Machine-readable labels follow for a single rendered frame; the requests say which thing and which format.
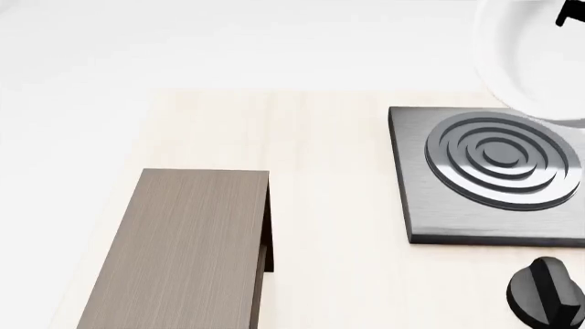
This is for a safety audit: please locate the white bowl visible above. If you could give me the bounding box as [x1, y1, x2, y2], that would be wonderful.
[470, 0, 585, 121]

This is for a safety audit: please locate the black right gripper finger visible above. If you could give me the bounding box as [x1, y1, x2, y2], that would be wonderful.
[555, 0, 585, 28]

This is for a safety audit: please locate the black stove knob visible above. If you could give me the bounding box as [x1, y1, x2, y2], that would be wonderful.
[505, 255, 585, 329]

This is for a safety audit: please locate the grey brown wooden cabinet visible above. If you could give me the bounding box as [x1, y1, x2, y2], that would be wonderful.
[76, 167, 275, 329]

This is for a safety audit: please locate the grey metal stove plate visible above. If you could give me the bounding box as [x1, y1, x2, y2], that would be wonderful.
[388, 105, 585, 248]

